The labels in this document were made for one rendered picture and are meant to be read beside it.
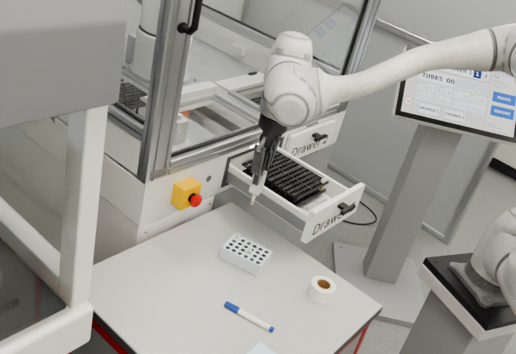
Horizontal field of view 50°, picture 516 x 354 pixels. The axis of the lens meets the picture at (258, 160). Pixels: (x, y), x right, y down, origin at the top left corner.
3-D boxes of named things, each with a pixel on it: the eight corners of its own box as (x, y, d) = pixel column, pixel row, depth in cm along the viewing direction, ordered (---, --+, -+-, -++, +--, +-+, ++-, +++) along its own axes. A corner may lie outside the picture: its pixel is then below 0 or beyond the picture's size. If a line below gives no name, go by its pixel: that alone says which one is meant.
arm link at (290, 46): (259, 81, 142) (259, 101, 130) (274, 21, 134) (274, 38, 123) (301, 90, 143) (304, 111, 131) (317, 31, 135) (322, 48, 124)
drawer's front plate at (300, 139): (329, 145, 221) (336, 120, 215) (284, 163, 199) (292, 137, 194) (325, 143, 221) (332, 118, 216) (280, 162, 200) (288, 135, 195)
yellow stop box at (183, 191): (200, 204, 163) (203, 184, 159) (181, 213, 157) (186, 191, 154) (187, 196, 165) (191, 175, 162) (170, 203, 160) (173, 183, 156)
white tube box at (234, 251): (269, 261, 160) (272, 250, 158) (257, 276, 153) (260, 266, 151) (232, 243, 164) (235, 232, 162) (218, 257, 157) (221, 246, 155)
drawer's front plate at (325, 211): (355, 212, 182) (365, 183, 177) (304, 244, 161) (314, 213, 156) (351, 209, 183) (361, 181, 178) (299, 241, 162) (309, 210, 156)
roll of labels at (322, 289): (328, 286, 156) (332, 276, 154) (335, 305, 150) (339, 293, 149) (304, 285, 154) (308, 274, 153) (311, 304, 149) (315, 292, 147)
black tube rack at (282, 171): (323, 197, 182) (329, 181, 179) (291, 215, 169) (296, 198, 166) (271, 166, 192) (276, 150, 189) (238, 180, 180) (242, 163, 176)
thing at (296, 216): (349, 206, 181) (355, 191, 178) (304, 235, 162) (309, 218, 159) (257, 150, 200) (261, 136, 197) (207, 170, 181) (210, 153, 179)
